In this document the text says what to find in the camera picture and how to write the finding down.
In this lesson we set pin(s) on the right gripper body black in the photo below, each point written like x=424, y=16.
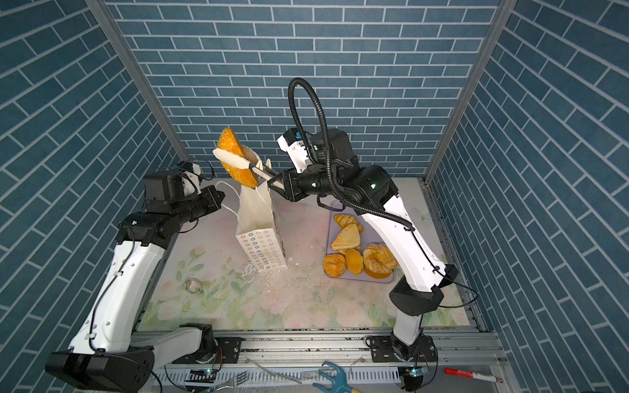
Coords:
x=314, y=181

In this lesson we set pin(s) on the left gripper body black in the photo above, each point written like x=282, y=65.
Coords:
x=199, y=205

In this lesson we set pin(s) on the white paper gift bag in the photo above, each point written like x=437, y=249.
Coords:
x=258, y=226

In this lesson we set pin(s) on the long oval orange bread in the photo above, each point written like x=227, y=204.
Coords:
x=229, y=142

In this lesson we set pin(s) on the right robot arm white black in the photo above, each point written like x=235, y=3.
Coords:
x=372, y=194

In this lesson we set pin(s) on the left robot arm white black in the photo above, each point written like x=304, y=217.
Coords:
x=102, y=356

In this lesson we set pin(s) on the small croissant bread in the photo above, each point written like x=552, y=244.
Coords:
x=343, y=220

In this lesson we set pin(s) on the triangular sandwich bread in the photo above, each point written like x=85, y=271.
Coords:
x=348, y=238

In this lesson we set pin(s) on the round ridged bun bread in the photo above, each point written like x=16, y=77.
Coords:
x=335, y=265

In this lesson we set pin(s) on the small smooth oval bread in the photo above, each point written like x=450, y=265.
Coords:
x=355, y=261

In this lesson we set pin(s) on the metal fork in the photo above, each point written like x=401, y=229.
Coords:
x=233, y=382

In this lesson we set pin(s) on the teal plastic clamp tool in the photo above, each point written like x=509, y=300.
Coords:
x=338, y=378

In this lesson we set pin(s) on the red white marker pen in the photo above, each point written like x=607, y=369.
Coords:
x=473, y=375

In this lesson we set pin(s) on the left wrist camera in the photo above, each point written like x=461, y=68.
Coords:
x=164, y=188

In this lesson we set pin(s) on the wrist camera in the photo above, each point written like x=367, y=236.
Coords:
x=164, y=188
x=302, y=156

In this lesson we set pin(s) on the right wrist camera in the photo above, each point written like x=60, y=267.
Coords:
x=302, y=156

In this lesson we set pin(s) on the large twisted ring bread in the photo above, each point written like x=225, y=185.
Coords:
x=379, y=261

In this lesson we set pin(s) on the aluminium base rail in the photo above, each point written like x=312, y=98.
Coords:
x=454, y=346

